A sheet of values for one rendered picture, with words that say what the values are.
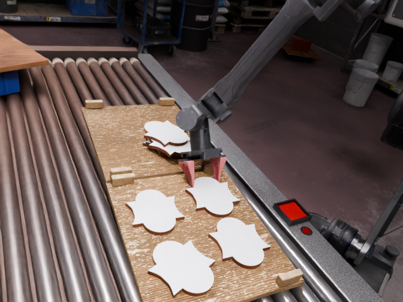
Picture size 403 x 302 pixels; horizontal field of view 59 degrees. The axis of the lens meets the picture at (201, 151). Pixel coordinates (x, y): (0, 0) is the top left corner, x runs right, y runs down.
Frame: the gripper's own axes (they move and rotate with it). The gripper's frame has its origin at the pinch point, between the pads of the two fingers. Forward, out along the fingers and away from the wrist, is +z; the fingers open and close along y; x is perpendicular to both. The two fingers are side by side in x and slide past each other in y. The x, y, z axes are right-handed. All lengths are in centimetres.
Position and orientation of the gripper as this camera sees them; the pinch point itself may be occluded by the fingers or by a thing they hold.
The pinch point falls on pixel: (204, 182)
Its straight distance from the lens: 99.7
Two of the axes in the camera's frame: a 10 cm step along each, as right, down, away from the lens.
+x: -4.2, 0.4, 9.1
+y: 9.0, -1.0, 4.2
